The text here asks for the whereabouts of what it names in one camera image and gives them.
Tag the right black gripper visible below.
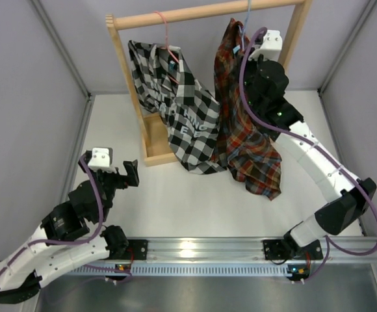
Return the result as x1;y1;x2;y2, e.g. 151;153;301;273
232;49;268;113

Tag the red brown plaid shirt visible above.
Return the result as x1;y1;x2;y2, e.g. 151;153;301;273
213;18;282;200

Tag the blue wire hanger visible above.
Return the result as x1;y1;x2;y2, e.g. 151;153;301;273
233;0;252;55

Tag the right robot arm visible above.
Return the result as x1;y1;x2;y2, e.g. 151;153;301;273
239;48;377;258

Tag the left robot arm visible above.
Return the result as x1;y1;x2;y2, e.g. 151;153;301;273
0;159;139;304

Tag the black white checkered shirt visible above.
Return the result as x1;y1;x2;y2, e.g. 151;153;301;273
127;40;226;174

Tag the wooden clothes rack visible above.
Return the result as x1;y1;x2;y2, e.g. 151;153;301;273
105;0;313;168

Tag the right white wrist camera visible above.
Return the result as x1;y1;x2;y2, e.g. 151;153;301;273
248;29;283;61

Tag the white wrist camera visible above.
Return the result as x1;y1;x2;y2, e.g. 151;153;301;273
248;29;283;61
87;147;116;173

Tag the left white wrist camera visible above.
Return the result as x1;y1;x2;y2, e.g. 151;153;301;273
87;147;116;173

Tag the right aluminium frame post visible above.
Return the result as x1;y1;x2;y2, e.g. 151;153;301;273
317;0;377;97

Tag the aluminium frame post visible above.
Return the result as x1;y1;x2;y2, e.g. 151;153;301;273
317;0;377;97
29;0;94;137

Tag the pink wire hanger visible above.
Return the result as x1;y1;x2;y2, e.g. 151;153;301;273
153;11;179;85

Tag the slotted grey cable duct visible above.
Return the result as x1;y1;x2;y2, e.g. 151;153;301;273
69;261;307;277

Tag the left aluminium frame post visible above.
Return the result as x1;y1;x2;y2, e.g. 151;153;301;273
29;0;94;137

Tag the aluminium mounting rail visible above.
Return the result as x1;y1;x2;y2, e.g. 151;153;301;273
131;237;377;263

